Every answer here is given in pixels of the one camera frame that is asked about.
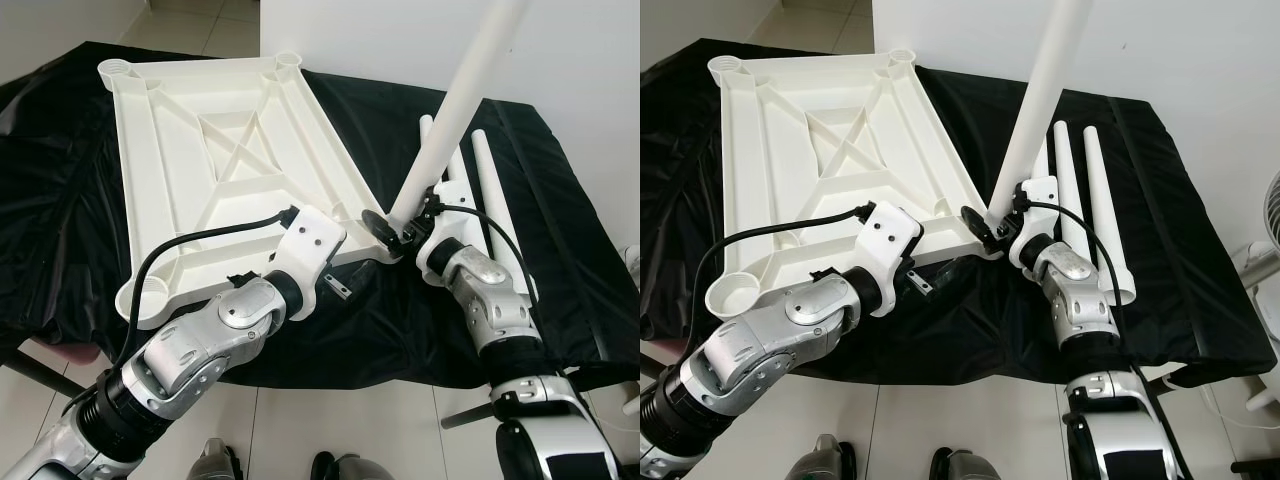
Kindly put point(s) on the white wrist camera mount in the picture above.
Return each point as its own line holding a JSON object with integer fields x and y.
{"x": 312, "y": 240}
{"x": 890, "y": 235}
{"x": 455, "y": 200}
{"x": 1040, "y": 190}

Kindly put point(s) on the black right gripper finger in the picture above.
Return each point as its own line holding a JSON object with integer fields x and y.
{"x": 380, "y": 228}
{"x": 980, "y": 226}

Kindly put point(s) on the grey right robot foot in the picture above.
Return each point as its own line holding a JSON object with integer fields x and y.
{"x": 963, "y": 467}
{"x": 352, "y": 468}

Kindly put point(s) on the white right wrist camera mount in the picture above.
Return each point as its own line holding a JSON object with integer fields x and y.
{"x": 1040, "y": 190}
{"x": 455, "y": 200}

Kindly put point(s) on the dark metal table frame bar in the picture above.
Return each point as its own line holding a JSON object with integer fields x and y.
{"x": 40, "y": 375}
{"x": 465, "y": 417}

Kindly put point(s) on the grey left robot foot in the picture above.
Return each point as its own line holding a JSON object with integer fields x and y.
{"x": 215, "y": 462}
{"x": 828, "y": 460}

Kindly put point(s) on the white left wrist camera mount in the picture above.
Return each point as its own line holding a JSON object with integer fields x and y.
{"x": 312, "y": 240}
{"x": 890, "y": 235}

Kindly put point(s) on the grey robot foot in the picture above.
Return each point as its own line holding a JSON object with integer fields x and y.
{"x": 352, "y": 468}
{"x": 828, "y": 460}
{"x": 963, "y": 467}
{"x": 215, "y": 462}

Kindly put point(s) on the white plastic table top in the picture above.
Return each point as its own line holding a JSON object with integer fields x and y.
{"x": 170, "y": 140}
{"x": 780, "y": 140}

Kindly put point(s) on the black tablecloth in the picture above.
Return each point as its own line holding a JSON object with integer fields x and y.
{"x": 1180, "y": 230}
{"x": 570, "y": 230}

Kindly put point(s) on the black metal furniture frame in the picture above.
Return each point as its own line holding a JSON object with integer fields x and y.
{"x": 1258, "y": 466}

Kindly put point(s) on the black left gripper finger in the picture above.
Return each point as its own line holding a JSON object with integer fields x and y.
{"x": 946, "y": 270}
{"x": 372, "y": 272}

